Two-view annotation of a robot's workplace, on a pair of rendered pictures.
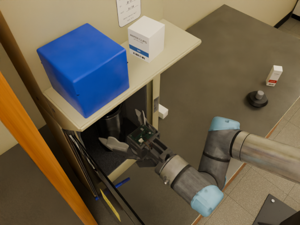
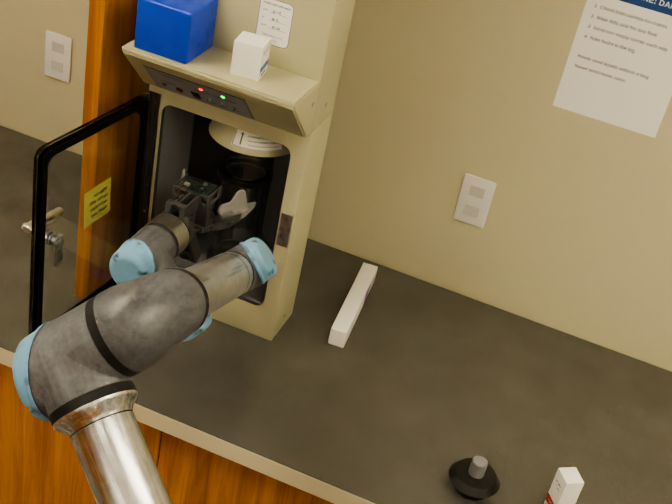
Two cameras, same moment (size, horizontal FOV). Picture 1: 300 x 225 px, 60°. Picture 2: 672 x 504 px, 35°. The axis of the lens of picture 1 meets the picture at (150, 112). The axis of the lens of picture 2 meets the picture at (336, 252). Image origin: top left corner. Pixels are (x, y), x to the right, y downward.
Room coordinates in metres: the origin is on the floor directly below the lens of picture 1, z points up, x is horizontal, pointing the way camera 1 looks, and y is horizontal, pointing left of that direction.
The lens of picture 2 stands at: (-0.23, -1.50, 2.24)
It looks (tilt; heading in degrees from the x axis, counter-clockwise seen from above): 33 degrees down; 59
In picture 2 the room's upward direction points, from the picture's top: 13 degrees clockwise
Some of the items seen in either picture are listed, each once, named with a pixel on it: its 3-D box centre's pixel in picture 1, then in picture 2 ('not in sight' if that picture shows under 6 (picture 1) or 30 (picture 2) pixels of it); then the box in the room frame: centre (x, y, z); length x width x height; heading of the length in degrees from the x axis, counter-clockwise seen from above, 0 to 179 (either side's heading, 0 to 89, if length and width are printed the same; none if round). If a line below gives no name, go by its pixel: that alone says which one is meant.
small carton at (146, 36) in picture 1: (146, 39); (250, 56); (0.42, 0.01, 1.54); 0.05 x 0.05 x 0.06; 53
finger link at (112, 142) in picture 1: (112, 141); not in sight; (0.36, 0.10, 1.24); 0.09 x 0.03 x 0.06; 79
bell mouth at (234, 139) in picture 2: not in sight; (257, 121); (0.51, 0.14, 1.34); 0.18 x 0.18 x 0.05
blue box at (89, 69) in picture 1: (86, 70); (176, 22); (0.32, 0.11, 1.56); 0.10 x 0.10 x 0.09; 45
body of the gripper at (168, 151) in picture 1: (151, 148); (188, 212); (0.34, 0.00, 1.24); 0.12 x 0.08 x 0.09; 45
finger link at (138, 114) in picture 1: (142, 117); (239, 202); (0.44, 0.02, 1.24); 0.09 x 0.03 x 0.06; 11
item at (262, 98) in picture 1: (258, 97); (475, 474); (0.74, -0.48, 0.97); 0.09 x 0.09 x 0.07
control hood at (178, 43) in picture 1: (130, 81); (218, 90); (0.38, 0.04, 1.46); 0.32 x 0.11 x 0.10; 135
